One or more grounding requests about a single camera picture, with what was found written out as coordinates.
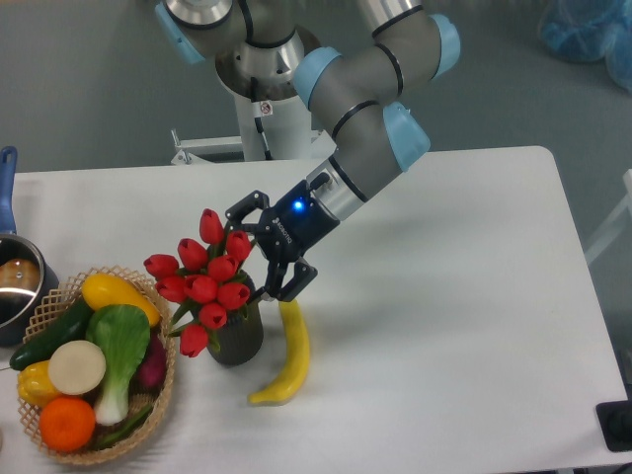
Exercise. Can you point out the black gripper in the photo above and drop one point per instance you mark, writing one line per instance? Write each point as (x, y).
(284, 233)

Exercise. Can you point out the red tulip bouquet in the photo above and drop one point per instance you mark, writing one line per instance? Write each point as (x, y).
(205, 279)

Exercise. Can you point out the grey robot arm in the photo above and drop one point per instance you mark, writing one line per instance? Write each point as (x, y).
(355, 99)

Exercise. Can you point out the dark grey ribbed vase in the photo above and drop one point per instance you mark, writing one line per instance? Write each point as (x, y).
(240, 338)

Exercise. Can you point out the yellow banana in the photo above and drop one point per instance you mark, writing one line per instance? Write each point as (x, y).
(297, 359)

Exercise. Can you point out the green bok choy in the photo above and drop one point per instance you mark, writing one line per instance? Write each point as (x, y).
(122, 333)

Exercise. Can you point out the yellow squash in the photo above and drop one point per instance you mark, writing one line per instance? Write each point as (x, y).
(101, 290)

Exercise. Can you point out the purple sweet potato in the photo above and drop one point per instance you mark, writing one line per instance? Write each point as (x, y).
(152, 371)

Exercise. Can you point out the dark green cucumber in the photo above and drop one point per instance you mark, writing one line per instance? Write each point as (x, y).
(69, 326)

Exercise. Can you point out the woven wicker basket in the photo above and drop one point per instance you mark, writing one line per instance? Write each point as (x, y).
(51, 307)

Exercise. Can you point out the green chili pepper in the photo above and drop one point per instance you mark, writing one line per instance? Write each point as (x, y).
(124, 431)

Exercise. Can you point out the blue saucepan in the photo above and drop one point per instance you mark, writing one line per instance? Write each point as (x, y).
(26, 277)

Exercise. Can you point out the orange fruit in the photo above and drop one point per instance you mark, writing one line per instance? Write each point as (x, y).
(67, 424)

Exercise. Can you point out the yellow bell pepper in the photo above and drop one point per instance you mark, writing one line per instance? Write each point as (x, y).
(35, 386)

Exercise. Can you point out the blue plastic bag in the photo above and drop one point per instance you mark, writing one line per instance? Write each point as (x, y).
(590, 31)

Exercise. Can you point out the black device at edge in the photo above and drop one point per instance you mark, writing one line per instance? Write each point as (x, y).
(615, 424)

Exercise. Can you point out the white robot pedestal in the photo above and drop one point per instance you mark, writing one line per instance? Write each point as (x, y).
(274, 123)

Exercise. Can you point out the white frame at right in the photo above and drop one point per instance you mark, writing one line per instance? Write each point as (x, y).
(612, 226)

